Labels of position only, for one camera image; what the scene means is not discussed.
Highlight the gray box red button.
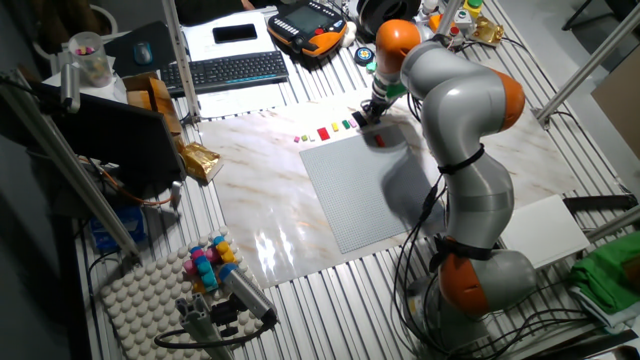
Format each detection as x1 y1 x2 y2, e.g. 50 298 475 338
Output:
446 23 466 49

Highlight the gray Lego baseplate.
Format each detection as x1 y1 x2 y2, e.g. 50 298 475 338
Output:
298 123 445 255

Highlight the crumpled gold foil wrapper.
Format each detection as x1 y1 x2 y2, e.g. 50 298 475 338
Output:
469 15 505 47

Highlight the blue packet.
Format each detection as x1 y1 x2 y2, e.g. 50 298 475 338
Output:
89 204 147 254

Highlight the black computer keyboard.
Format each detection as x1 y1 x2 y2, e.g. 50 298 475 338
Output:
159 50 290 99

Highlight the black metal bar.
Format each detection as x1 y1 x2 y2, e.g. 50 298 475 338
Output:
563 193 639 214

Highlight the white paper sheet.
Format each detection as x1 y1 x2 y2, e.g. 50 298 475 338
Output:
180 10 277 62

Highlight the white bumpy foam mat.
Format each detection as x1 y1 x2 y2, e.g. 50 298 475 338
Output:
99 225 271 360

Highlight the clear plastic jar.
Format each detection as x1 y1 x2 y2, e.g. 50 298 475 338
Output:
68 31 114 89

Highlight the white figurine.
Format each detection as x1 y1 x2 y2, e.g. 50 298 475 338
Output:
341 20 358 49

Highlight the short aluminium profile piece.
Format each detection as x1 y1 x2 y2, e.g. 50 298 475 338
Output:
174 292 234 360

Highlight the white flat board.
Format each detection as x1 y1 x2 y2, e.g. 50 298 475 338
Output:
499 193 591 270

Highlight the dark computer mouse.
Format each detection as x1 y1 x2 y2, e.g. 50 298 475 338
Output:
132 40 154 67

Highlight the brown cardboard box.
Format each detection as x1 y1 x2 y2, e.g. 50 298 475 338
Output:
122 72 184 136

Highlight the black camera cable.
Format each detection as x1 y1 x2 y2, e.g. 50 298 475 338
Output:
153 314 277 350

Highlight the black mouse pad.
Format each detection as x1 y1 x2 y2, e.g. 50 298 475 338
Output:
103 20 177 79

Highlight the printed paper sheet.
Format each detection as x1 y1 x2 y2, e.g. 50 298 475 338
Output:
195 82 287 120

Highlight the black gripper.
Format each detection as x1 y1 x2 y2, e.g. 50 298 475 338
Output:
364 97 390 127

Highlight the colourful toy block cluster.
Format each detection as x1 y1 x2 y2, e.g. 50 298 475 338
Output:
182 234 240 295

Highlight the brown cardboard panel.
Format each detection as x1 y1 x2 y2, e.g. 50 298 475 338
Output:
590 47 640 161

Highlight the black monitor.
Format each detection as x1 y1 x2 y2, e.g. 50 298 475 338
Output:
37 82 187 199

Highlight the black smartphone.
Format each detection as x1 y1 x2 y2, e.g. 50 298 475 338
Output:
212 23 259 45

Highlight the black filament spool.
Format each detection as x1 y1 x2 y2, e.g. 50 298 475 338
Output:
355 0 423 36

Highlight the green cloth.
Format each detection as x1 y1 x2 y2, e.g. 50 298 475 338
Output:
567 230 640 316

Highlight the gold foil bag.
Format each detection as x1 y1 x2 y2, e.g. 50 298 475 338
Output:
179 141 224 183

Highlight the orange cable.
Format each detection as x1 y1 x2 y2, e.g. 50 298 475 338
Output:
79 155 176 207

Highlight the silver depth camera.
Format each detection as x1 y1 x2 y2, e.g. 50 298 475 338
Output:
218 263 279 326
59 62 81 115

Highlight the aluminium frame bar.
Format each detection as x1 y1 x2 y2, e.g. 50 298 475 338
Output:
160 0 201 124
427 0 464 54
584 204 640 244
0 69 141 259
534 2 640 126

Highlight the orange black teach pendant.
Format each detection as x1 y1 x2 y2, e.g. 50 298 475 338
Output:
266 0 348 59

